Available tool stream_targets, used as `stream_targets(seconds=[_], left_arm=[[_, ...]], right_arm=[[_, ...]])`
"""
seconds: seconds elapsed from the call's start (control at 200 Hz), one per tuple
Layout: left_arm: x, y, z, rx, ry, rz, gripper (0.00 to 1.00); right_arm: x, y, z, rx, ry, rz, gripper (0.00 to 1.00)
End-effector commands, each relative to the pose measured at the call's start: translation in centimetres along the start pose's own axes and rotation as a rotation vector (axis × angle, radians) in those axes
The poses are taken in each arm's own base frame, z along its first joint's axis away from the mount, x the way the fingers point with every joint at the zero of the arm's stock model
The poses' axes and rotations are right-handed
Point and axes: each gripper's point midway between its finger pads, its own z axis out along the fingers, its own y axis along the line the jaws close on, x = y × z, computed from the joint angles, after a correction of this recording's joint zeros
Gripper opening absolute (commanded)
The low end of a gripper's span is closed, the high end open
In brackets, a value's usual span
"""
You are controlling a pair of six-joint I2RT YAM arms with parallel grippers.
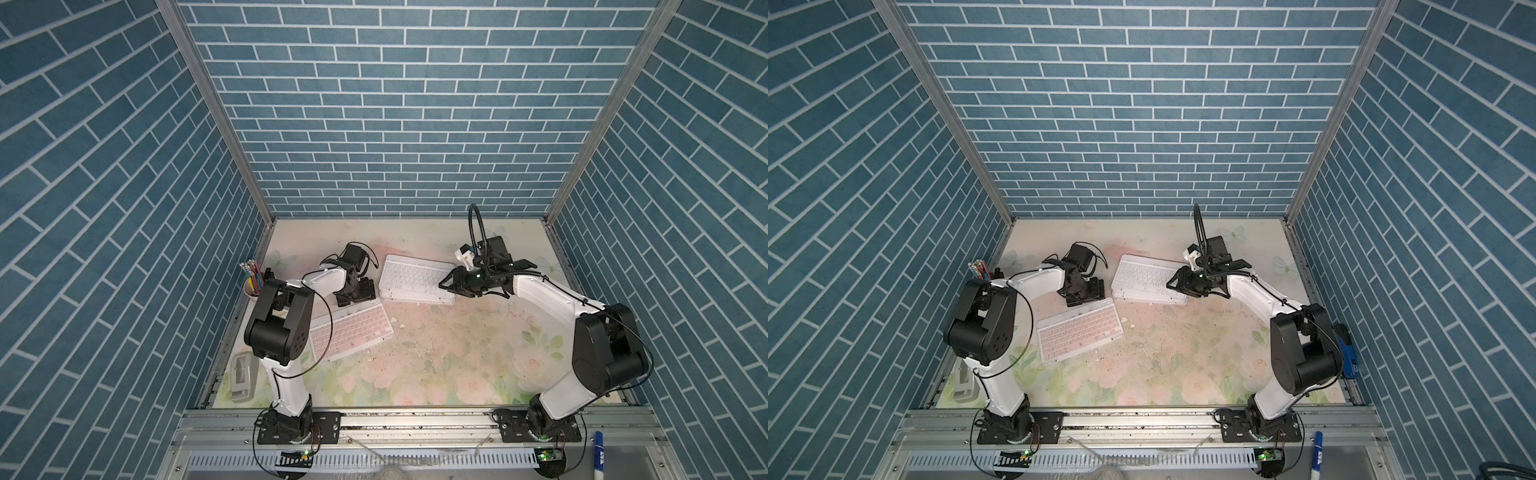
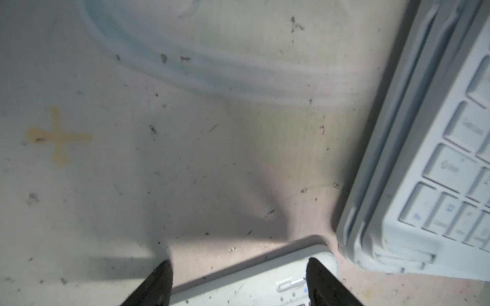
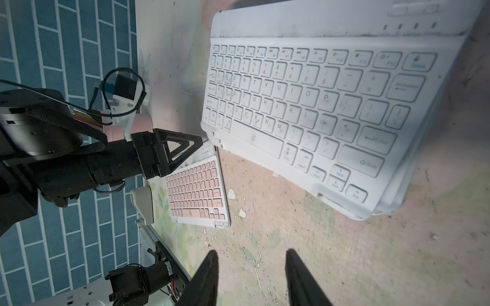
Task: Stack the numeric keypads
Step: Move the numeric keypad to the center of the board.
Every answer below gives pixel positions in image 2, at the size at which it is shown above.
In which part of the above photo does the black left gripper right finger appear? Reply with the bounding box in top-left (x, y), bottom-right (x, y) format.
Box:
top-left (306, 258), bottom-right (363, 306)

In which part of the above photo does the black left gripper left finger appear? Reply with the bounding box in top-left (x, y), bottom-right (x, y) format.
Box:
top-left (121, 260), bottom-right (173, 306)

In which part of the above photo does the white key keyboard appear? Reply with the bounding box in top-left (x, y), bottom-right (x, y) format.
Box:
top-left (362, 1), bottom-right (489, 281)

